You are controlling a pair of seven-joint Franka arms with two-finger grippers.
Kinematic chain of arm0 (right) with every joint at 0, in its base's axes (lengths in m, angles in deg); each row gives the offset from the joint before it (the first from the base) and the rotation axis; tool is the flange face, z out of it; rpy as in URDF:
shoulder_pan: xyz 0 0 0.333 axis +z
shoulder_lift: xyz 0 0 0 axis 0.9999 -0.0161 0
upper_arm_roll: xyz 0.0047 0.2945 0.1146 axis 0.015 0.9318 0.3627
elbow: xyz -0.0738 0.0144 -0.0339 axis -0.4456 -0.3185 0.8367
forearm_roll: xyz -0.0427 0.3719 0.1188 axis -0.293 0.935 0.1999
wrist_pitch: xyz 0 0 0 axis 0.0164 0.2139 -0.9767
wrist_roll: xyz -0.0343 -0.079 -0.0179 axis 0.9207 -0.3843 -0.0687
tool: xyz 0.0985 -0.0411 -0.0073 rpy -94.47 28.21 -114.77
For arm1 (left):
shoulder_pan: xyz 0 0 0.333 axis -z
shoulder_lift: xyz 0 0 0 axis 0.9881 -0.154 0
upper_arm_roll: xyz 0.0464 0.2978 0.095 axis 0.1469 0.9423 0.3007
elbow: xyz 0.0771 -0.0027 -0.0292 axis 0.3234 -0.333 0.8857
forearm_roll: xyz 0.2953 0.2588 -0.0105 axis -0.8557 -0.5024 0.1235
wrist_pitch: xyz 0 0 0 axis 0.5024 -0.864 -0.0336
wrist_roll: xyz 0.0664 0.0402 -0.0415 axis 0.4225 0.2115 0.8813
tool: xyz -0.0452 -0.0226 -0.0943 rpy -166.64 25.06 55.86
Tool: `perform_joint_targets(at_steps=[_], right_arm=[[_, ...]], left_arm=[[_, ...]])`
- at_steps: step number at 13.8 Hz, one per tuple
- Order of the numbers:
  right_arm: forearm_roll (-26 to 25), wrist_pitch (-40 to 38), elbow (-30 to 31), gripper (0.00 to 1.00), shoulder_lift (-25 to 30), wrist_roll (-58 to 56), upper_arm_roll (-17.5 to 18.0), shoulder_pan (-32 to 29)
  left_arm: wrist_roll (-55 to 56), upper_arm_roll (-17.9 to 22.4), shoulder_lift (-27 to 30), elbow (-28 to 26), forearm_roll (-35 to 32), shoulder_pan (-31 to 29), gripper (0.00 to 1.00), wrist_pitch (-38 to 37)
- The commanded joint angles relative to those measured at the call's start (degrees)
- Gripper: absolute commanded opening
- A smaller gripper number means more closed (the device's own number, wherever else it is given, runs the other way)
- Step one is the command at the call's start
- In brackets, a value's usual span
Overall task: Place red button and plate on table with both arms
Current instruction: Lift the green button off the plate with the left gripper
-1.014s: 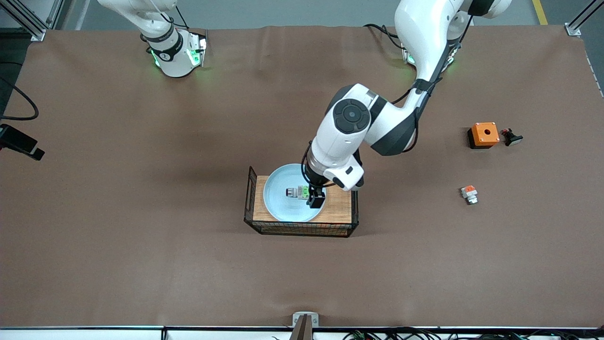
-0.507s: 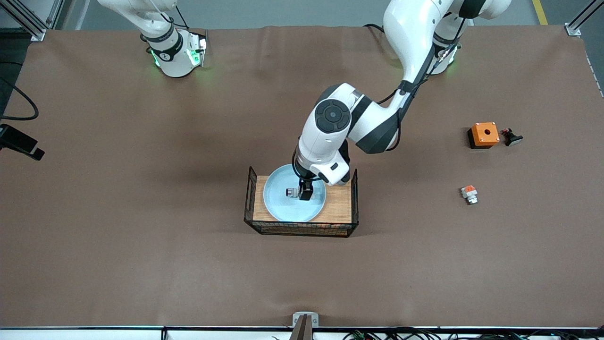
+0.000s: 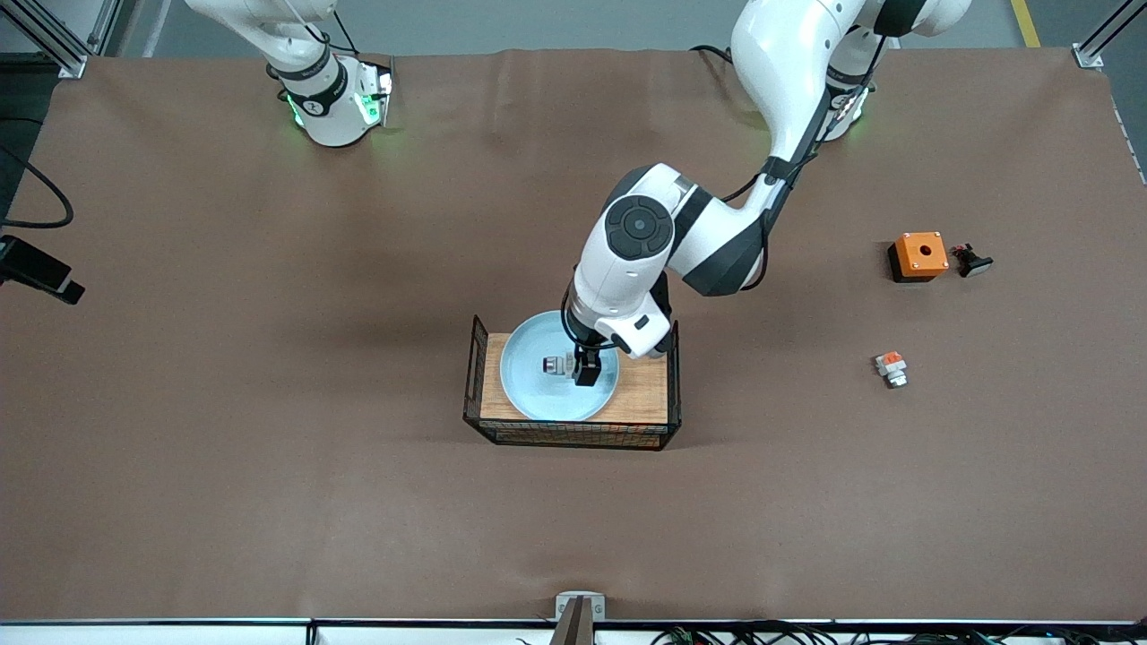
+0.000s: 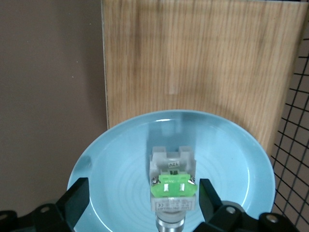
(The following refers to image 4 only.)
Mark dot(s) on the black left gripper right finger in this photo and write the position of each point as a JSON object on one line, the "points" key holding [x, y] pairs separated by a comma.
{"points": [[207, 195]]}

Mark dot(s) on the white switch green contact block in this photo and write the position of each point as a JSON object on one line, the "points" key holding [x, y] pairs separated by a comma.
{"points": [[172, 186]]}

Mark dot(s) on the light blue round plate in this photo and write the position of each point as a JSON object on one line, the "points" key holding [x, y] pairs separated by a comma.
{"points": [[116, 169]]}

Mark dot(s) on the brown table cover sheet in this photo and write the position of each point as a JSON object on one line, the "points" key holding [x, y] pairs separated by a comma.
{"points": [[48, 72]]}

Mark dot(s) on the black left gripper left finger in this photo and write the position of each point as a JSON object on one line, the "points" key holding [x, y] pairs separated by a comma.
{"points": [[77, 193]]}

